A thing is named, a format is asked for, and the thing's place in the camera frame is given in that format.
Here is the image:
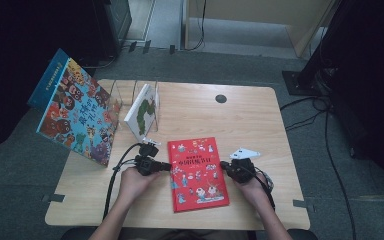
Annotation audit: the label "wristwatch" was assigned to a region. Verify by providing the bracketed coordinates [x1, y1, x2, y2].
[260, 170, 275, 192]

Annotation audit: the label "dark curtain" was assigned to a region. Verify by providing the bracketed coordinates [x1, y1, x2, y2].
[308, 0, 384, 203]
[0, 0, 108, 158]

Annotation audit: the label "thin black floor cable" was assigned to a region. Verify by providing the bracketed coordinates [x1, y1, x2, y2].
[79, 54, 118, 70]

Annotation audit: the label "red picture book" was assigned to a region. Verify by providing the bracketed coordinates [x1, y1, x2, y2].
[167, 136, 231, 214]

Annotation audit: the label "grey floor tape strip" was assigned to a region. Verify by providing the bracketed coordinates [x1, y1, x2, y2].
[41, 193, 66, 204]
[292, 199, 316, 213]

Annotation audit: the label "colourful monster picture book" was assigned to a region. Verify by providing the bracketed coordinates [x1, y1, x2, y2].
[35, 57, 123, 168]

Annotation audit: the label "blue picture book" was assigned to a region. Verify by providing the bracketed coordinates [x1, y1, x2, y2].
[27, 48, 71, 112]

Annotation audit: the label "black computer tower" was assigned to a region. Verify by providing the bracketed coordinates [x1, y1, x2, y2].
[93, 0, 133, 58]

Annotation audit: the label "hanging black cable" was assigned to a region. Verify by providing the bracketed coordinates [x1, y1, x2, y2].
[184, 0, 208, 52]

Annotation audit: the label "person's lap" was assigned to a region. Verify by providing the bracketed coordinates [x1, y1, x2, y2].
[119, 229, 258, 240]

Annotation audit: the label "long black floor cable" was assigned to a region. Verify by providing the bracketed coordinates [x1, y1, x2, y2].
[324, 99, 358, 240]

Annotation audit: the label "light wooden furniture panel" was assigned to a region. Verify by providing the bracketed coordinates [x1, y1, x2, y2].
[182, 0, 338, 58]

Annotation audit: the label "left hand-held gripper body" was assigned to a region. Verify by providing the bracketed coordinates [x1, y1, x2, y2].
[134, 138, 162, 177]

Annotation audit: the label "clear acrylic book rack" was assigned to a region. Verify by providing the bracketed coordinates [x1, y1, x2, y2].
[107, 79, 162, 134]

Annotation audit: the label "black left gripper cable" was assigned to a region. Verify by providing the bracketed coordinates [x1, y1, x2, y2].
[102, 142, 145, 220]

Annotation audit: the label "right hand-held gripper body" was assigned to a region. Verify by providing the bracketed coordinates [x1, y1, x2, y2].
[229, 147, 262, 184]

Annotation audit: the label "white caterpillar picture book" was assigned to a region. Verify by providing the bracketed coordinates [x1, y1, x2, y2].
[123, 83, 158, 143]

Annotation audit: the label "person's left hand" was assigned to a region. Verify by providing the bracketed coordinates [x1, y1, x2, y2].
[118, 166, 161, 204]

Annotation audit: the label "looped black floor cables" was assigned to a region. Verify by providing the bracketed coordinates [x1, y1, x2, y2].
[279, 95, 331, 132]

